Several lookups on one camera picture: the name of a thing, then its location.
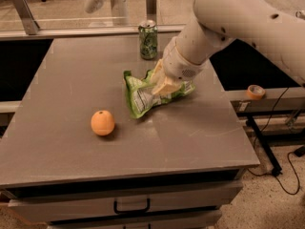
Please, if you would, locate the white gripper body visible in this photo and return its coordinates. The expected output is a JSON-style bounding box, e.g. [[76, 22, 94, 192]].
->
[[162, 36, 205, 81]]

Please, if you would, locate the metal railing bracket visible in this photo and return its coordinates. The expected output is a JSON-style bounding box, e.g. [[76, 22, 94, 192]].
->
[[146, 0, 157, 21], [11, 0, 40, 35]]

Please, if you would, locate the black table leg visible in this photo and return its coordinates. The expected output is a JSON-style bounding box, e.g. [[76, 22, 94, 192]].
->
[[246, 114, 282, 177]]

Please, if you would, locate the green soda can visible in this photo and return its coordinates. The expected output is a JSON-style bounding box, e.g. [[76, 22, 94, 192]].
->
[[138, 20, 157, 60]]

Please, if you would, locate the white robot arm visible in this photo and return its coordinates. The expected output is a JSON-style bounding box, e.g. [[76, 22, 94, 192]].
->
[[151, 0, 305, 95]]

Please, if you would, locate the orange fruit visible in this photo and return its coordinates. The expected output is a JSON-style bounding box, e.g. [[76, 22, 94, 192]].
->
[[91, 110, 115, 136]]

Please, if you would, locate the upper drawer with black handle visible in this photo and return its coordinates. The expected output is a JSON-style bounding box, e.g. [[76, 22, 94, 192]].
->
[[9, 180, 242, 222]]

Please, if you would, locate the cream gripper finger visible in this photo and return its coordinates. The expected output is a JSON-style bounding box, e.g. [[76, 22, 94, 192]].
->
[[151, 73, 182, 95], [150, 59, 163, 84]]

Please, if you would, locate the orange tape roll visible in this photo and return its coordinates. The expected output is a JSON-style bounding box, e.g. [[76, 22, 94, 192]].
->
[[247, 85, 266, 100]]

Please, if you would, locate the black cable on floor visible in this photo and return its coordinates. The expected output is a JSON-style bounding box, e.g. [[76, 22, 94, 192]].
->
[[246, 87, 301, 197]]

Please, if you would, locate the middle metal railing bracket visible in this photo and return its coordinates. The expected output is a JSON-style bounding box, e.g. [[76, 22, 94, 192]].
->
[[146, 0, 157, 21]]

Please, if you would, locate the lower drawer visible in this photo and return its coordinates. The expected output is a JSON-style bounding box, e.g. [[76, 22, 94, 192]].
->
[[47, 210, 222, 229]]

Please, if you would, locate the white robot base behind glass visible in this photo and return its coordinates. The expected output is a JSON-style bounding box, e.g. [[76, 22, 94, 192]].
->
[[84, 0, 131, 29]]

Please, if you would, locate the green rice chip bag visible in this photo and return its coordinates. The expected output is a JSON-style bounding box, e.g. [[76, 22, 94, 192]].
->
[[123, 70, 195, 119]]

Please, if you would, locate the left metal railing bracket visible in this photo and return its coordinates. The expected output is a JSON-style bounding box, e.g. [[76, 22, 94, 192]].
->
[[11, 0, 40, 35]]

